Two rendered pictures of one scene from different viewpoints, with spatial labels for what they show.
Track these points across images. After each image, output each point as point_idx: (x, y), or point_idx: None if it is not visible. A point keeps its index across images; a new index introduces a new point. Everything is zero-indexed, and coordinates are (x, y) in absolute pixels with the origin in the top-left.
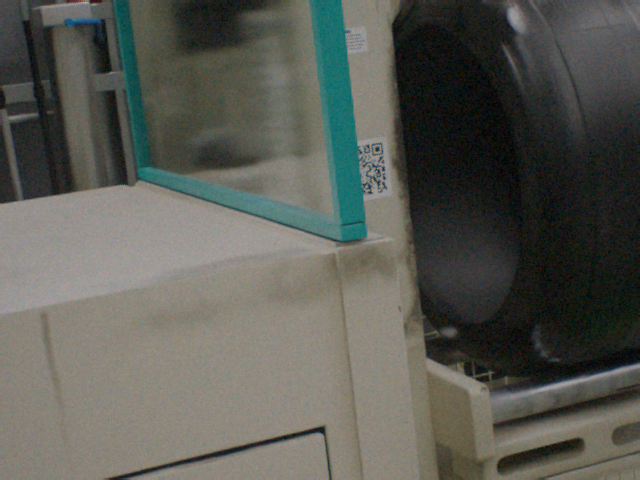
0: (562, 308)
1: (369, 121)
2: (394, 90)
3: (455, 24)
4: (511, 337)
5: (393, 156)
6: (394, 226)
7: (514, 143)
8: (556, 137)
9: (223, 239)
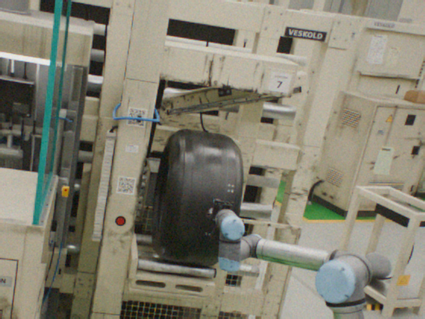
0: (165, 245)
1: (132, 172)
2: (143, 165)
3: (169, 152)
4: (155, 247)
5: (136, 184)
6: (131, 203)
7: (165, 194)
8: (172, 198)
9: (20, 210)
